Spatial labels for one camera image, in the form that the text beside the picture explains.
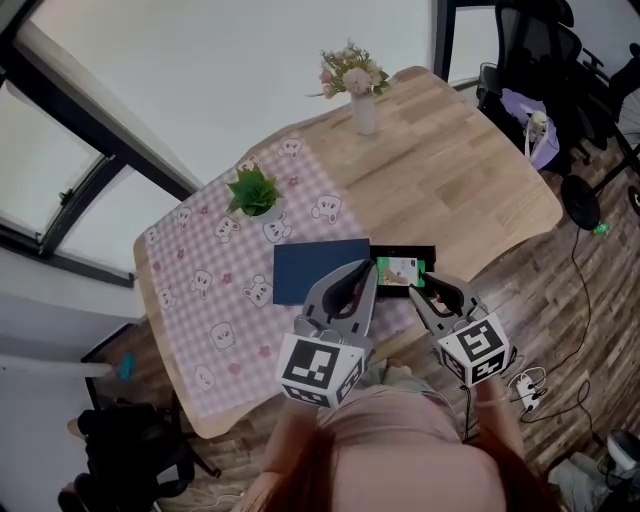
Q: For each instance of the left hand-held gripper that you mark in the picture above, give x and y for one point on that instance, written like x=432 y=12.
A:
x=310 y=365

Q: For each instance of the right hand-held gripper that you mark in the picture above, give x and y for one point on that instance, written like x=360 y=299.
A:
x=475 y=345

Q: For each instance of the dark blue rectangular tray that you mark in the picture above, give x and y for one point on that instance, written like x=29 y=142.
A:
x=310 y=270

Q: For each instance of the green packet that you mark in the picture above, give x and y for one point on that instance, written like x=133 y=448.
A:
x=395 y=270

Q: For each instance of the person's left forearm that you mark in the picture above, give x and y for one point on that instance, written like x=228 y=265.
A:
x=290 y=440

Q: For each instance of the person's right forearm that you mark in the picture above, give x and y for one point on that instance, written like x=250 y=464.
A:
x=500 y=420

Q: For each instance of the person's grey trousers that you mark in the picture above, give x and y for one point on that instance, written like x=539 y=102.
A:
x=400 y=380

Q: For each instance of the white power strip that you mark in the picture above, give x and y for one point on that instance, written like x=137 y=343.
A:
x=527 y=392

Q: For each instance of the pink checked tablecloth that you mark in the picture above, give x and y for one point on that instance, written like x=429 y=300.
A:
x=210 y=310

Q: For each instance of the small green potted plant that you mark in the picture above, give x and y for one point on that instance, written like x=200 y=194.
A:
x=252 y=195

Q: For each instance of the person's pink shirt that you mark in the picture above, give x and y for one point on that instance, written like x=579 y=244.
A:
x=400 y=450

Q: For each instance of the green bottle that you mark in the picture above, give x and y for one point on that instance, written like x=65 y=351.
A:
x=601 y=229

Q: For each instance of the white vase with flowers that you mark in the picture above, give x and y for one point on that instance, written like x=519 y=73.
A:
x=365 y=115

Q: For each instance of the small white plush toy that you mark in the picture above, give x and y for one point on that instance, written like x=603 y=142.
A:
x=538 y=121

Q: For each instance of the black coat rack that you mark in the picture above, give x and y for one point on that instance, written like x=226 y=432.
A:
x=635 y=200

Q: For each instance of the purple bag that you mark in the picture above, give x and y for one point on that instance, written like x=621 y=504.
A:
x=517 y=102

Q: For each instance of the grey round container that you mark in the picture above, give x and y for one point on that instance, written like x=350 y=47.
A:
x=625 y=447

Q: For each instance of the small teal object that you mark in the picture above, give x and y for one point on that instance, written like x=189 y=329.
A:
x=126 y=366

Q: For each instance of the black framed window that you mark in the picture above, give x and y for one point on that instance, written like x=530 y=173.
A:
x=442 y=40
x=50 y=170

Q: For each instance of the black mesh office chair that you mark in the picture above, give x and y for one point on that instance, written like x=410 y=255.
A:
x=530 y=45
x=625 y=70

